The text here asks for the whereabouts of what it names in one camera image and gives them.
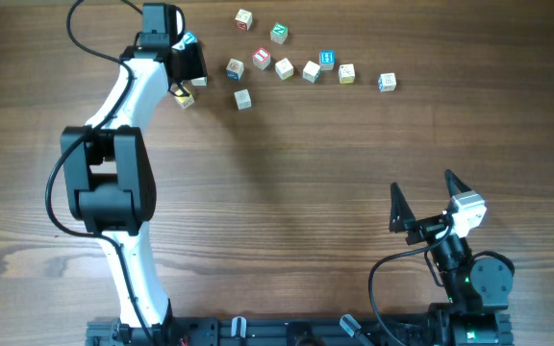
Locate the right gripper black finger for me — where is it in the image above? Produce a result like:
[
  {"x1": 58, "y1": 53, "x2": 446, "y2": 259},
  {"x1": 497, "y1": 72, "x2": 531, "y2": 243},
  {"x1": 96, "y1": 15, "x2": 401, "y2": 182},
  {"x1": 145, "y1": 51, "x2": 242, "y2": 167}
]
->
[
  {"x1": 444, "y1": 169, "x2": 472, "y2": 197},
  {"x1": 390, "y1": 183, "x2": 416, "y2": 226}
]

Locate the plain cream block with 9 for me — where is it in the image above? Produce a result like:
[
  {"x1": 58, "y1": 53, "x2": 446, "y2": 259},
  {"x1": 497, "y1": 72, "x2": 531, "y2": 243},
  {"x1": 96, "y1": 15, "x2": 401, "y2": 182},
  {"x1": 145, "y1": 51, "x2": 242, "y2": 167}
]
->
[{"x1": 191, "y1": 76, "x2": 208, "y2": 87}]

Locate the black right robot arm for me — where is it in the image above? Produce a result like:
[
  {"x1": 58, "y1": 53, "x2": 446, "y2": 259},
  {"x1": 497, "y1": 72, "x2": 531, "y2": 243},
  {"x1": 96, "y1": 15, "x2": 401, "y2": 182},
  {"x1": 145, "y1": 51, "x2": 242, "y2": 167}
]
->
[{"x1": 390, "y1": 170, "x2": 516, "y2": 345}]

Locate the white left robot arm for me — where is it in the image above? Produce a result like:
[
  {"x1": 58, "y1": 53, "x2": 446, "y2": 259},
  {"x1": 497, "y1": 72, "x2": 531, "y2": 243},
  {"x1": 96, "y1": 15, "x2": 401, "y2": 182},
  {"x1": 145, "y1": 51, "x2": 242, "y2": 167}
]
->
[{"x1": 53, "y1": 42, "x2": 207, "y2": 345}]

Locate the blue-top block far left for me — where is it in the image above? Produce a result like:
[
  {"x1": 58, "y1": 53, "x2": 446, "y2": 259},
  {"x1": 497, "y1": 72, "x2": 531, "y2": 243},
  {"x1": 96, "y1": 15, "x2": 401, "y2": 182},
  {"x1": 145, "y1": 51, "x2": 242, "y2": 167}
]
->
[{"x1": 172, "y1": 31, "x2": 197, "y2": 51}]

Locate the yellow-top block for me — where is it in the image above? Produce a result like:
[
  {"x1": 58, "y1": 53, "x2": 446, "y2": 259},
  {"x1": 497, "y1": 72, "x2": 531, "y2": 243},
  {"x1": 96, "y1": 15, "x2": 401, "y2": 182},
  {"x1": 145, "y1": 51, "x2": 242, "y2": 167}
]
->
[{"x1": 173, "y1": 89, "x2": 194, "y2": 110}]

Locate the blue D block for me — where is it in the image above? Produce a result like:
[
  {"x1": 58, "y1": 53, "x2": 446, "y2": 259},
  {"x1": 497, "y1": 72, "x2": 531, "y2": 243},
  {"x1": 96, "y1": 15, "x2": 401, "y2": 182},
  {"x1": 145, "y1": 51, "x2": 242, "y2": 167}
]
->
[{"x1": 226, "y1": 59, "x2": 244, "y2": 81}]

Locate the white bird block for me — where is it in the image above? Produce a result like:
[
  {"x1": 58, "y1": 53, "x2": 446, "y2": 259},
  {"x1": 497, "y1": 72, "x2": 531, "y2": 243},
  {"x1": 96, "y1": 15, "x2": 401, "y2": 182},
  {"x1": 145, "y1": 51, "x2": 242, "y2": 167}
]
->
[{"x1": 234, "y1": 89, "x2": 252, "y2": 111}]

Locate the red M block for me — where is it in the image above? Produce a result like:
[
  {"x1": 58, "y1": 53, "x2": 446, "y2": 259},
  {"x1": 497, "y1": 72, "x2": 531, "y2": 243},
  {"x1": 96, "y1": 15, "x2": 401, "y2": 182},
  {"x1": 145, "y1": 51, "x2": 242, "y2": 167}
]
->
[{"x1": 235, "y1": 9, "x2": 253, "y2": 31}]

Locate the red I top block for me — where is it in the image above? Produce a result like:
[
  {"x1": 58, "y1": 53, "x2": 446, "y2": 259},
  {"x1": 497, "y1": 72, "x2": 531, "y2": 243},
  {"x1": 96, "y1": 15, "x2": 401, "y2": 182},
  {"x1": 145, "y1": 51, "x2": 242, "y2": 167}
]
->
[{"x1": 252, "y1": 47, "x2": 271, "y2": 70}]

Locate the green N block far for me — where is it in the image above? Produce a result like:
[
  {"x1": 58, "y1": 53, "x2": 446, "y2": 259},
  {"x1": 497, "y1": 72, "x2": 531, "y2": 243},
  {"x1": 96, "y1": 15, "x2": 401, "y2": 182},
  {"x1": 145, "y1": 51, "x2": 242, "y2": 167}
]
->
[{"x1": 270, "y1": 22, "x2": 289, "y2": 44}]

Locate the white apple block green N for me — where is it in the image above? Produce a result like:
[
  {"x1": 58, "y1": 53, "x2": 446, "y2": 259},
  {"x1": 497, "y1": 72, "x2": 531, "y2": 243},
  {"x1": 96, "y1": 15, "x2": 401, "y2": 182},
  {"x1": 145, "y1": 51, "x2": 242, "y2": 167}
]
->
[{"x1": 303, "y1": 61, "x2": 321, "y2": 83}]

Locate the blue-sided block far right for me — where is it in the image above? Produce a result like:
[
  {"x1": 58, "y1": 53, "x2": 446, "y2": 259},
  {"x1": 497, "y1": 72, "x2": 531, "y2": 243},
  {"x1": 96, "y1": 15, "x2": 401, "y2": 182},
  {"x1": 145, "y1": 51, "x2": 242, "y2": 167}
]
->
[{"x1": 378, "y1": 73, "x2": 397, "y2": 92}]

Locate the blue-top ladder block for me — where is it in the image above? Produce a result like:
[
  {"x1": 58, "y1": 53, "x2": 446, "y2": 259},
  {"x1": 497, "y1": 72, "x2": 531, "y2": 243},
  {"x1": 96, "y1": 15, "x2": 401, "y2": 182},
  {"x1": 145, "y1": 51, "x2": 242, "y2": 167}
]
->
[{"x1": 318, "y1": 50, "x2": 335, "y2": 71}]

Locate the yellow-sided block with 0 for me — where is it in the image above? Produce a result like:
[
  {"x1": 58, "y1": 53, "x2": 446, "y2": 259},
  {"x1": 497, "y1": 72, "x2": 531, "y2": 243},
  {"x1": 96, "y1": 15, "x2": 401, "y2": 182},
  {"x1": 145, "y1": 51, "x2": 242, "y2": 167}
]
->
[{"x1": 339, "y1": 63, "x2": 356, "y2": 84}]

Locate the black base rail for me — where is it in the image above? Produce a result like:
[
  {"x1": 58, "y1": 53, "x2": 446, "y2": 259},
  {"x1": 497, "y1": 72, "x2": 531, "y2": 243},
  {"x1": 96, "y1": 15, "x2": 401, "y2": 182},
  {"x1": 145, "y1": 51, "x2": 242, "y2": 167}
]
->
[{"x1": 84, "y1": 314, "x2": 516, "y2": 346}]

